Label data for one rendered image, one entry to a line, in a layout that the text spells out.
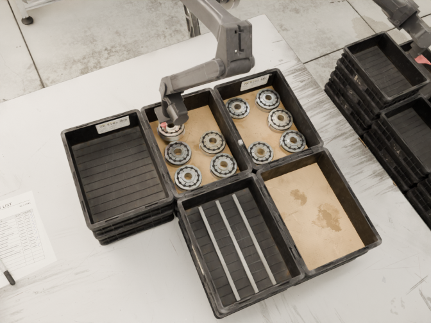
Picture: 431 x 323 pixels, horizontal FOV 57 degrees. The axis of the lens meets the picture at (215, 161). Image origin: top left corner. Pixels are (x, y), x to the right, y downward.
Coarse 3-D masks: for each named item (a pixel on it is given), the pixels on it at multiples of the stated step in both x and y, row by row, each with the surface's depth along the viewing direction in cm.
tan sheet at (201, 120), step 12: (204, 108) 166; (156, 120) 162; (192, 120) 163; (204, 120) 163; (156, 132) 159; (192, 132) 161; (204, 132) 161; (192, 144) 158; (192, 156) 156; (204, 156) 156; (168, 168) 153; (204, 168) 154; (204, 180) 151; (216, 180) 152; (180, 192) 149
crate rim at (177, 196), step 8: (208, 88) 159; (184, 96) 156; (216, 96) 157; (152, 104) 153; (160, 104) 154; (144, 112) 151; (144, 120) 150; (224, 120) 153; (232, 128) 151; (152, 136) 147; (232, 136) 150; (160, 152) 144; (240, 152) 147; (160, 160) 143; (248, 160) 145; (248, 168) 144; (168, 176) 140; (208, 184) 140; (216, 184) 140; (176, 192) 138; (184, 192) 138; (192, 192) 138
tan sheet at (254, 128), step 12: (240, 96) 170; (252, 96) 171; (252, 108) 168; (252, 120) 165; (264, 120) 166; (240, 132) 162; (252, 132) 163; (264, 132) 163; (276, 144) 161; (276, 156) 158
